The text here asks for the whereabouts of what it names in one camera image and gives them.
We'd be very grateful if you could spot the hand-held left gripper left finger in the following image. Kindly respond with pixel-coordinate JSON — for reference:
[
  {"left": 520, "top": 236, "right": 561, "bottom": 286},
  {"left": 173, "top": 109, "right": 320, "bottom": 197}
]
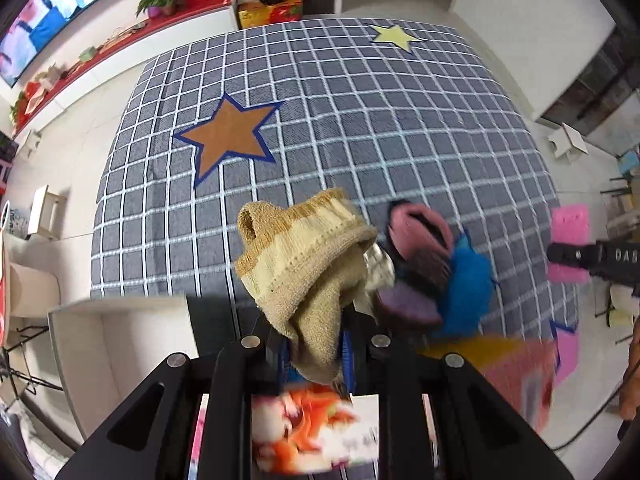
[{"left": 55, "top": 332, "right": 296, "bottom": 480}]

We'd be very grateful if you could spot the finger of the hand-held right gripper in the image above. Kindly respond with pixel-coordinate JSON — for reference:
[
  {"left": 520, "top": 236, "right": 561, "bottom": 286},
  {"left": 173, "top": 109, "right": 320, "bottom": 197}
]
[{"left": 547, "top": 242, "right": 594, "bottom": 269}]

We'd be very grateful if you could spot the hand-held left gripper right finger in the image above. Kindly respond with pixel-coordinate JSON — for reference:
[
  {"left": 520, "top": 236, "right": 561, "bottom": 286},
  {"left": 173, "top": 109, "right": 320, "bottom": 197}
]
[{"left": 344, "top": 334, "right": 576, "bottom": 480}]

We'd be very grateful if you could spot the purple brown knitted sock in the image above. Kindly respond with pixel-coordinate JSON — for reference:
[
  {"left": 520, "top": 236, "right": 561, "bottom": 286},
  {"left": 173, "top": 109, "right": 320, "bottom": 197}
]
[{"left": 375, "top": 255, "right": 451, "bottom": 328}]

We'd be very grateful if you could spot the cream satin scrunchie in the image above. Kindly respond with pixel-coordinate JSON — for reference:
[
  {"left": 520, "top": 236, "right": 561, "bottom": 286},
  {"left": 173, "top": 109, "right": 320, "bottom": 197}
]
[{"left": 362, "top": 242, "right": 396, "bottom": 301}]

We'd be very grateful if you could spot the blue cloth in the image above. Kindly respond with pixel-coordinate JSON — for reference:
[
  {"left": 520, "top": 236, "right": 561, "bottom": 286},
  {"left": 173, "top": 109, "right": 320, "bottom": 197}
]
[{"left": 435, "top": 232, "right": 498, "bottom": 338}]

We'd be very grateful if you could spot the beige knitted sock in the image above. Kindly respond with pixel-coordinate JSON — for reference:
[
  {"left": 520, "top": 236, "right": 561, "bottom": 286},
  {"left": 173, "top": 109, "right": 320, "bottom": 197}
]
[{"left": 235, "top": 187, "right": 378, "bottom": 386}]

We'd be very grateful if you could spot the white storage box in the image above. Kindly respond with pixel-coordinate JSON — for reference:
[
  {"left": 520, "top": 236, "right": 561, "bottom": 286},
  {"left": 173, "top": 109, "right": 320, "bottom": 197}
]
[{"left": 47, "top": 295, "right": 201, "bottom": 453}]

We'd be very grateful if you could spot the pink navy knitted sock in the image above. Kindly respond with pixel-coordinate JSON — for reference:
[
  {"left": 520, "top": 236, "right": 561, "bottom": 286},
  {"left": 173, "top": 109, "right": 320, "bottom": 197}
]
[{"left": 387, "top": 202, "right": 456, "bottom": 281}]

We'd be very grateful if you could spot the person's right forearm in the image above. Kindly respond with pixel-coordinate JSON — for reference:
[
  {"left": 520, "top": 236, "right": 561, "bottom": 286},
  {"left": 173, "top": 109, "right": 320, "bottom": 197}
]
[{"left": 619, "top": 317, "right": 640, "bottom": 421}]

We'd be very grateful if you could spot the white paper cup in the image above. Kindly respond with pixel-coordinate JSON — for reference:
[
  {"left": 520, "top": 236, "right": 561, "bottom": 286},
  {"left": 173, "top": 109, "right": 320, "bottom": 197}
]
[
  {"left": 610, "top": 285, "right": 640, "bottom": 311},
  {"left": 606, "top": 309, "right": 636, "bottom": 330}
]

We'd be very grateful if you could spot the fox print box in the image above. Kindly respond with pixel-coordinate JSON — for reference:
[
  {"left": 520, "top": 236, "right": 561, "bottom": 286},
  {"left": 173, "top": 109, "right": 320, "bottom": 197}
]
[{"left": 250, "top": 382, "right": 381, "bottom": 476}]

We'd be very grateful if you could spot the white stool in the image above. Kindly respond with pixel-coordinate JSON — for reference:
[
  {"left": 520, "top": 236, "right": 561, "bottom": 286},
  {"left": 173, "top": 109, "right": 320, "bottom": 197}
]
[
  {"left": 15, "top": 129, "right": 43, "bottom": 161},
  {"left": 27, "top": 185, "right": 68, "bottom": 241},
  {"left": 546, "top": 122, "right": 591, "bottom": 163}
]

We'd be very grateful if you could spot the pink printed box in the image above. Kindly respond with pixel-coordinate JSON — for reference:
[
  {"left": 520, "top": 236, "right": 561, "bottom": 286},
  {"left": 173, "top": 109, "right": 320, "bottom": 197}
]
[{"left": 430, "top": 335, "right": 557, "bottom": 433}]

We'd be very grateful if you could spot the grey checkered star blanket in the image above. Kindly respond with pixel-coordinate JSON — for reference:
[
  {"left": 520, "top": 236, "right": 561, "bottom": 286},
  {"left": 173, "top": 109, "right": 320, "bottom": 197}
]
[{"left": 90, "top": 17, "right": 581, "bottom": 376}]

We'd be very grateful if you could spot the round table with red cloth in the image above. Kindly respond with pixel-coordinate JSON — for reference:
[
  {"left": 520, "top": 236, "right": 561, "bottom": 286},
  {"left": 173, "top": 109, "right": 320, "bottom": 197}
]
[{"left": 0, "top": 232, "right": 62, "bottom": 356}]

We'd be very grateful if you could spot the white blue porcelain jar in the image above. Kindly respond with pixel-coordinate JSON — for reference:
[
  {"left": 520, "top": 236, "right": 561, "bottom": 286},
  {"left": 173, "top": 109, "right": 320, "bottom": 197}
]
[{"left": 0, "top": 200, "right": 31, "bottom": 238}]

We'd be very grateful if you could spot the red topped white cabinet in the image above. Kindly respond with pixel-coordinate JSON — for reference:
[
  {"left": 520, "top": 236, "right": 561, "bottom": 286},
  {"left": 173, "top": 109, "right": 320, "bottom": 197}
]
[{"left": 10, "top": 0, "right": 241, "bottom": 141}]

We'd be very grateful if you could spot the yellow carton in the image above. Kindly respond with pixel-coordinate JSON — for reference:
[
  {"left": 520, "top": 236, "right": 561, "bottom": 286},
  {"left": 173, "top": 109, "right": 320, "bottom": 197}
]
[{"left": 237, "top": 0, "right": 304, "bottom": 30}]

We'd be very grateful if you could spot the television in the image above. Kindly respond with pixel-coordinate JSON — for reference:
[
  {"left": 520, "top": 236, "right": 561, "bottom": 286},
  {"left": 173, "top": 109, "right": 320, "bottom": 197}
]
[{"left": 0, "top": 0, "right": 153, "bottom": 88}]

